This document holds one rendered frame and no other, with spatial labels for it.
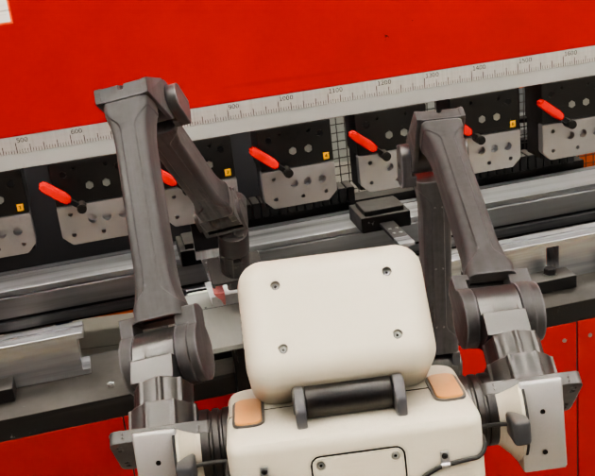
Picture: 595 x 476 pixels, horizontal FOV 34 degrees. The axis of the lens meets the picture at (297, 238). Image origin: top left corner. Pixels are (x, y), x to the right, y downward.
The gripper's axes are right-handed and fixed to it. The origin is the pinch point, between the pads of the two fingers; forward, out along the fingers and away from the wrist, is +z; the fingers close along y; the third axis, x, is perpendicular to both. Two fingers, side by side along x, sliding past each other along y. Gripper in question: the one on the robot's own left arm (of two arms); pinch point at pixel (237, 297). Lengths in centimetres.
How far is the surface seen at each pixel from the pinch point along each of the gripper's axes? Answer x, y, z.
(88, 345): -137, 45, 187
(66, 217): -14.9, 29.7, -15.0
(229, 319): 6.1, 2.9, -1.3
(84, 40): -31, 20, -43
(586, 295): 8, -74, 12
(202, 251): -12.7, 4.7, -0.8
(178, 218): -13.2, 8.6, -11.2
